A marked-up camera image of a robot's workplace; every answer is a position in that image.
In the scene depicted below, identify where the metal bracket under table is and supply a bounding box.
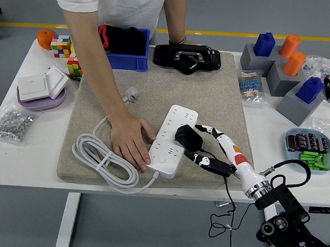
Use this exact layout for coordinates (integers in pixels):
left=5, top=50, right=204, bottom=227
left=214, top=201, right=236, bottom=209

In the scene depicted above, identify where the white power strip with cord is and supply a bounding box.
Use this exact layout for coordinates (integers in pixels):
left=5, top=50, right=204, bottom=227
left=68, top=81, right=200, bottom=200

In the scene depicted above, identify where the white wall switch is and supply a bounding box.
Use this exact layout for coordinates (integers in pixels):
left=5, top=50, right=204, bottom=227
left=15, top=73, right=52, bottom=105
left=43, top=64, right=71, bottom=101

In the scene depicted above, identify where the blue square block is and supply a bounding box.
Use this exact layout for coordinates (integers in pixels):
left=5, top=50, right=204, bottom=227
left=252, top=31, right=277, bottom=58
left=294, top=75, right=326, bottom=106

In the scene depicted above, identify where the bag of metal nuts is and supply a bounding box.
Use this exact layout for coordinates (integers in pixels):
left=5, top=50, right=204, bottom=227
left=0, top=102, right=41, bottom=147

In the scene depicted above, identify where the grey-brown mat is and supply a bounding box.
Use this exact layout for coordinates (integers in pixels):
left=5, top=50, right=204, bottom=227
left=55, top=37, right=266, bottom=199

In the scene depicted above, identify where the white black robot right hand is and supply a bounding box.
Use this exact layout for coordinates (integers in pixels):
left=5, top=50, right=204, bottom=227
left=181, top=123, right=266, bottom=195

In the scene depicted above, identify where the person's right hand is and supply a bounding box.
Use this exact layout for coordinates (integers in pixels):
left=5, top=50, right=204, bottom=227
left=106, top=113, right=158, bottom=173

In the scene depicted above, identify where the bag of blue resistors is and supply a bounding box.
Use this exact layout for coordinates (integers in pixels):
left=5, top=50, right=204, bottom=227
left=234, top=68, right=268, bottom=105

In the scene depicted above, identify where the orange cylinder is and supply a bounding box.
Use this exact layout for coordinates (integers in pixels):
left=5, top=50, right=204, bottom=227
left=282, top=50, right=307, bottom=78
left=278, top=32, right=302, bottom=59

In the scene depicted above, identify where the black plug with cord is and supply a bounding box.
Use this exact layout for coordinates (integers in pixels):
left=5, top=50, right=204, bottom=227
left=166, top=123, right=253, bottom=241

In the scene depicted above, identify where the purple tray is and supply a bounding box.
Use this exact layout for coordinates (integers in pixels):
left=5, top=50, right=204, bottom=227
left=15, top=83, right=67, bottom=114

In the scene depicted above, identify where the green batteries pile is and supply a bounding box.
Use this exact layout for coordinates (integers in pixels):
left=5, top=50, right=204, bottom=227
left=298, top=150, right=330, bottom=173

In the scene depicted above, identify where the colourful puzzle cube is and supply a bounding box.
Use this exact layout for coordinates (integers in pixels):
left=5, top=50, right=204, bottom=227
left=65, top=55, right=85, bottom=79
left=49, top=34, right=72, bottom=60

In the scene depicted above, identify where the orange fruit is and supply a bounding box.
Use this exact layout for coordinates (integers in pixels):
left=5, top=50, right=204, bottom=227
left=35, top=28, right=58, bottom=51

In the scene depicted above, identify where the person's wristband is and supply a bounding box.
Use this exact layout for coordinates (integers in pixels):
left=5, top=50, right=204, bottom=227
left=168, top=35, right=188, bottom=46

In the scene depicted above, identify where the black table control panel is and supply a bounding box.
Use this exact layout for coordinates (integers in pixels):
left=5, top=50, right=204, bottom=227
left=308, top=204, right=330, bottom=215

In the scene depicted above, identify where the black electronic device housing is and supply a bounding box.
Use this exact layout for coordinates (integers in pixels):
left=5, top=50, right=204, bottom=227
left=151, top=41, right=223, bottom=78

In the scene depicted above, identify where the black red fabric bundle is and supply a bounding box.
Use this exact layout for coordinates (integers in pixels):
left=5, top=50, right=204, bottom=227
left=97, top=22, right=149, bottom=58

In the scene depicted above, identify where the grey block holder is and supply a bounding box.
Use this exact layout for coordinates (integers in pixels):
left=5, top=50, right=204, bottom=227
left=264, top=60, right=306, bottom=99
left=238, top=43, right=276, bottom=75
left=274, top=81, right=327, bottom=128
left=270, top=45, right=290, bottom=64

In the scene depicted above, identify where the person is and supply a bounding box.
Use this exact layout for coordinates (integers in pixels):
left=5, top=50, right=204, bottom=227
left=45, top=0, right=168, bottom=43

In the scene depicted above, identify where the blue plastic bin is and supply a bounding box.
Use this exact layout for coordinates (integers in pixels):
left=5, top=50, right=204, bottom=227
left=95, top=24, right=152, bottom=73

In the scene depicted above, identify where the clear bag of small parts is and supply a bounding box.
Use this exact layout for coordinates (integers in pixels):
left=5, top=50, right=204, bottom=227
left=301, top=54, right=330, bottom=83

